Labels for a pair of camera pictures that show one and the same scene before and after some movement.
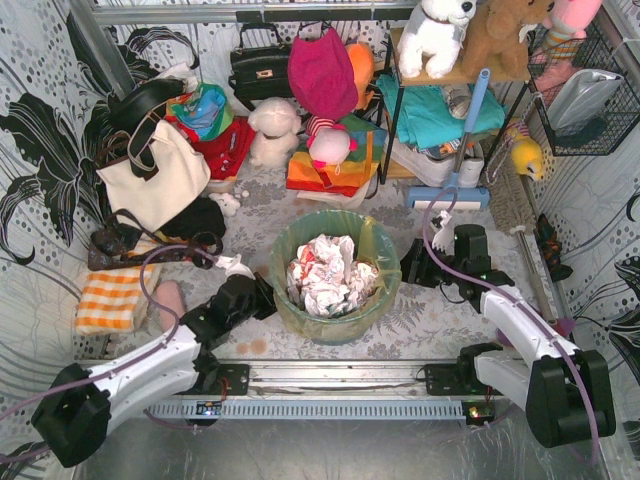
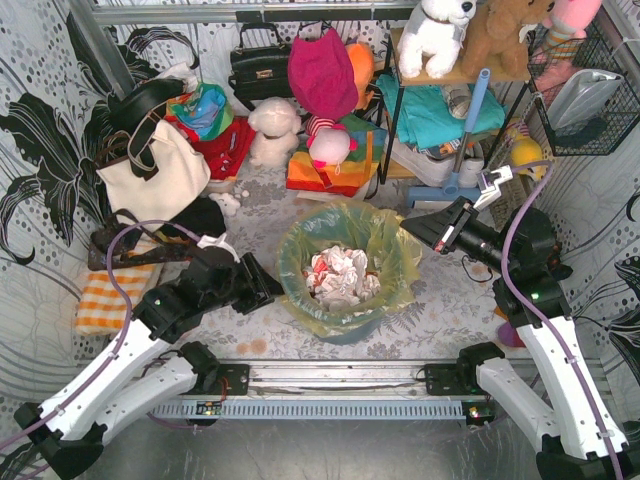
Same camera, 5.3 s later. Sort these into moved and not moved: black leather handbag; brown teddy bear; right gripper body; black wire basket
Moved: right gripper body
Not moved: brown teddy bear; black leather handbag; black wire basket
